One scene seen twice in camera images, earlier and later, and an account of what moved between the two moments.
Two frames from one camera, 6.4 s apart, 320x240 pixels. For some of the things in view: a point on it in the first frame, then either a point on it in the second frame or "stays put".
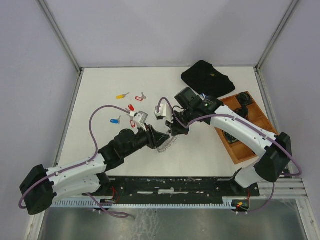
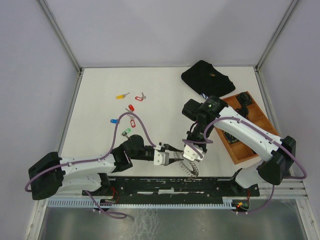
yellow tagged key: (122, 96) stays put
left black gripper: (155, 138) to (170, 147)
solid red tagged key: (131, 108) stays put
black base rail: (115, 188) stays put
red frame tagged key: (133, 125) stays put
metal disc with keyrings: (167, 143) to (190, 167)
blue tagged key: (115, 121) stays put
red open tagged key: (140, 98) stays put
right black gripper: (175, 129) to (203, 146)
